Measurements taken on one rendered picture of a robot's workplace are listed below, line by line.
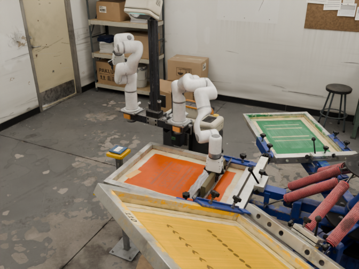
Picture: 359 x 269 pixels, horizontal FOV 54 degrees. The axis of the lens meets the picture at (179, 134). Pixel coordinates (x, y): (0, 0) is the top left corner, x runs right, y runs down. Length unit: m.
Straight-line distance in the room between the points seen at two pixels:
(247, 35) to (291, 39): 0.67
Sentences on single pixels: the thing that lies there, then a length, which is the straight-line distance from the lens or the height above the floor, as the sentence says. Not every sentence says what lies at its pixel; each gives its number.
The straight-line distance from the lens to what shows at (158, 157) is 2.52.
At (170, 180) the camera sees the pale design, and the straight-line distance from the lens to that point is 2.27.
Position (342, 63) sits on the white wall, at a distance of 5.70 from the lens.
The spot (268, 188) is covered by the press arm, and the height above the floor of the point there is 1.04.
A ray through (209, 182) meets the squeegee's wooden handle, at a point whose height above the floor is 1.06.
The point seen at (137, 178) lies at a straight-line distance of 2.30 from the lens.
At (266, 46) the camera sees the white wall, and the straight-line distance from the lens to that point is 5.79.
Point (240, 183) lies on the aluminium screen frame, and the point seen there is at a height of 0.99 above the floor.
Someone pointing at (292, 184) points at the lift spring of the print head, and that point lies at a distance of 2.12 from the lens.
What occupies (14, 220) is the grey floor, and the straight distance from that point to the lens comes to 3.79.
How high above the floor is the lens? 2.22
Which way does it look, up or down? 26 degrees down
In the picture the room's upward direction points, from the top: straight up
